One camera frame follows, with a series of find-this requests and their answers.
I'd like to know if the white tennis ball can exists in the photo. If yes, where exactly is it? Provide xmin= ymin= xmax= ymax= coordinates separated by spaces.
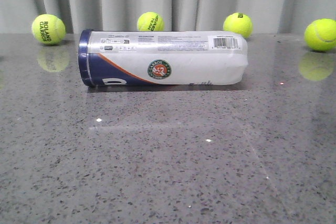
xmin=78 ymin=29 xmax=248 ymax=87

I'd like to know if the Head Team tennis ball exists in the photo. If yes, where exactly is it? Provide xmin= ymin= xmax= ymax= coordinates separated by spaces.
xmin=137 ymin=12 xmax=164 ymax=31

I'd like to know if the Wilson tennis ball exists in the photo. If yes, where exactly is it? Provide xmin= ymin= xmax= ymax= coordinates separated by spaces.
xmin=223 ymin=13 xmax=253 ymax=38

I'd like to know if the Roland Garros tennis ball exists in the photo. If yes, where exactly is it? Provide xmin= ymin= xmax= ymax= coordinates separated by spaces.
xmin=31 ymin=14 xmax=66 ymax=45

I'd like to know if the yellow tennis ball far right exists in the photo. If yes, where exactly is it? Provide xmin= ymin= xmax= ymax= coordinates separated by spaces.
xmin=304 ymin=18 xmax=335 ymax=51

